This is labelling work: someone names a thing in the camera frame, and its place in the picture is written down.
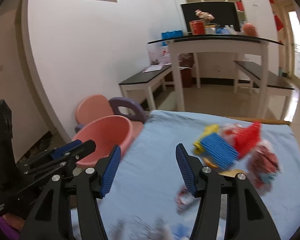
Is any dark red wrapper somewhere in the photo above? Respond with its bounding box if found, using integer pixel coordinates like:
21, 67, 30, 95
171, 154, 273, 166
248, 143, 281, 189

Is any yellow fruit peel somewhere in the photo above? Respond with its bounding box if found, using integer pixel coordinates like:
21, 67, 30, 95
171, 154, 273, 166
202, 157, 247, 177

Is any pink and purple kid chair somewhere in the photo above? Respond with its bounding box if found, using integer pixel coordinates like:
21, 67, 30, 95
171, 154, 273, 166
75, 94, 147, 138

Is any pink flower bouquet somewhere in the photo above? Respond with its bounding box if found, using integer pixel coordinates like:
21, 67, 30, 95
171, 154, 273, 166
195, 9, 215, 25

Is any dark red box under table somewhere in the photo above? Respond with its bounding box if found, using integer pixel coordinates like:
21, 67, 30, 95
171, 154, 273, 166
178, 53, 194, 88

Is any pink plastic bag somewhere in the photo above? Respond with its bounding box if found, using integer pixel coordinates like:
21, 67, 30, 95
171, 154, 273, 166
218, 124, 244, 146

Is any light blue table cloth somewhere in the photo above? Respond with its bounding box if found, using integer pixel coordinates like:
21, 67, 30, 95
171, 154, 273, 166
98, 111, 300, 239

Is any left black top bench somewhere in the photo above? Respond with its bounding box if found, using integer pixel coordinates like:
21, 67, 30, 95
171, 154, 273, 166
119, 64, 172, 111

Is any small red white wrapper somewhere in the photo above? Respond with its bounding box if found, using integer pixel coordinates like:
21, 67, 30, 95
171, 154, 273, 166
175, 185, 199, 213

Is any red foam net sleeve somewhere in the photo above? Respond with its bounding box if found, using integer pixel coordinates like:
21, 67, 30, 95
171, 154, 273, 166
234, 122, 261, 159

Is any blue foam net sleeve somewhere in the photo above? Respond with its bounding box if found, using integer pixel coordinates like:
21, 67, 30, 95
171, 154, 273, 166
202, 133, 238, 170

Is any white paper on bench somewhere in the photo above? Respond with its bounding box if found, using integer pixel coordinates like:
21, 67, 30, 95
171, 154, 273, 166
142, 64, 163, 73

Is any blue box behind table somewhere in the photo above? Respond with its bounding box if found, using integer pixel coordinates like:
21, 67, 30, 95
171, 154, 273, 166
161, 30, 183, 47

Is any orange round ball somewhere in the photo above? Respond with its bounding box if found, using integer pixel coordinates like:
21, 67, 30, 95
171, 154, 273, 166
243, 23, 258, 37

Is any black bench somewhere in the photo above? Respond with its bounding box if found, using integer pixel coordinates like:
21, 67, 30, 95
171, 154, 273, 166
234, 60, 295, 121
119, 64, 172, 111

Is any right black top bench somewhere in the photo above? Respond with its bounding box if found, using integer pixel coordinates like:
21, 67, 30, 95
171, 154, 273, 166
234, 60, 295, 121

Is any pink plastic bucket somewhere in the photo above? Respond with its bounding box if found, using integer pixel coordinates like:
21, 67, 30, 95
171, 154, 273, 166
73, 115, 133, 168

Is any white table with black top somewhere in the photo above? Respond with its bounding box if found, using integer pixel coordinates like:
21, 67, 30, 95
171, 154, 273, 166
148, 34, 283, 119

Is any black television screen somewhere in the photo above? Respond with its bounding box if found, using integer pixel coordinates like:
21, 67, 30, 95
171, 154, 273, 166
180, 1, 242, 34

